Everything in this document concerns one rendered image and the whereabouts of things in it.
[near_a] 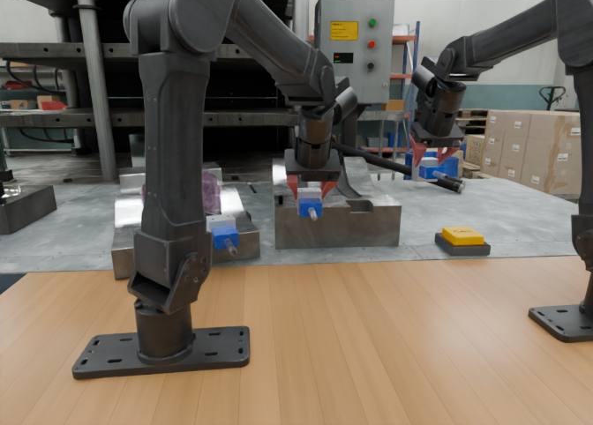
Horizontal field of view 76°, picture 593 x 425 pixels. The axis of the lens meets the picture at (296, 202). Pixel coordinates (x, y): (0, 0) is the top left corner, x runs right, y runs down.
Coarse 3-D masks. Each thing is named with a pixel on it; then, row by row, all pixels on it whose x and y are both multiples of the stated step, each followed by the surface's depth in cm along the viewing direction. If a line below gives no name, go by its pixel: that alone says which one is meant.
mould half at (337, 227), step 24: (360, 168) 102; (288, 192) 89; (336, 192) 89; (360, 192) 89; (384, 192) 89; (288, 216) 76; (336, 216) 77; (360, 216) 77; (384, 216) 78; (288, 240) 77; (312, 240) 78; (336, 240) 78; (360, 240) 79; (384, 240) 79
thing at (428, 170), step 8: (424, 160) 89; (432, 160) 89; (416, 168) 90; (424, 168) 86; (432, 168) 85; (440, 168) 85; (416, 176) 90; (424, 176) 86; (432, 176) 86; (440, 176) 81; (448, 176) 80
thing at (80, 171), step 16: (64, 160) 192; (80, 160) 192; (96, 160) 193; (128, 160) 194; (224, 160) 192; (240, 160) 192; (256, 160) 192; (272, 160) 192; (16, 176) 155; (32, 176) 155; (48, 176) 155; (64, 176) 156; (80, 176) 156; (96, 176) 157; (224, 176) 155; (240, 176) 155; (256, 176) 155; (272, 176) 155
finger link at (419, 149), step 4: (412, 132) 86; (412, 136) 85; (416, 136) 85; (412, 140) 87; (416, 140) 84; (412, 144) 88; (416, 144) 84; (420, 144) 84; (412, 148) 89; (416, 148) 84; (420, 148) 82; (424, 148) 83; (416, 152) 88; (420, 152) 83; (424, 152) 84; (416, 156) 89; (420, 156) 85; (416, 160) 88; (420, 160) 87; (416, 164) 88
